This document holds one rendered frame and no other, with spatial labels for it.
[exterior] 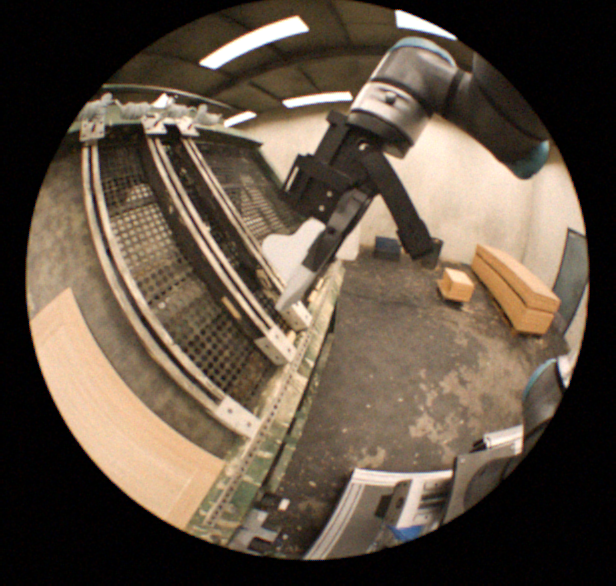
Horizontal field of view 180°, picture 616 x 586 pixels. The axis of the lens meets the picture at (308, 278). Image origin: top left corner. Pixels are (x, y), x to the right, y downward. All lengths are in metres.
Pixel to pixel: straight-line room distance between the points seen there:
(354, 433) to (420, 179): 5.07
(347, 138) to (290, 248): 0.12
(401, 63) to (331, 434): 1.60
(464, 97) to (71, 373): 0.70
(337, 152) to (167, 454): 0.62
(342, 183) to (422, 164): 5.10
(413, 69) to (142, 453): 0.72
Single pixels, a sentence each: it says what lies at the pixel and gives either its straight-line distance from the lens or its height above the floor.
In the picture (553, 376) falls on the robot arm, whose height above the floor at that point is 1.26.
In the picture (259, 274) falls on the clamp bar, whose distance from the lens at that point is 0.72.
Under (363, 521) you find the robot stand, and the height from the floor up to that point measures 0.21.
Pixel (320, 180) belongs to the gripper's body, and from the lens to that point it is 0.18.
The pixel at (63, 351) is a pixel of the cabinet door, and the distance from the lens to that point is 0.52.
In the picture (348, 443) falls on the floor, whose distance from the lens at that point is 1.49.
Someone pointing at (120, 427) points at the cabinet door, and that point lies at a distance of 0.51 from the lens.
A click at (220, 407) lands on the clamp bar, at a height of 1.02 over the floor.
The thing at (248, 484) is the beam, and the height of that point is 0.85.
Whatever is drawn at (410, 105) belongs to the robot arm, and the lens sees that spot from 0.19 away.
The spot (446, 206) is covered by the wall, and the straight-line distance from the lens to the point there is 5.36.
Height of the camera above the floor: 1.43
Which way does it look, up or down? 27 degrees down
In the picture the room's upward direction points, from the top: straight up
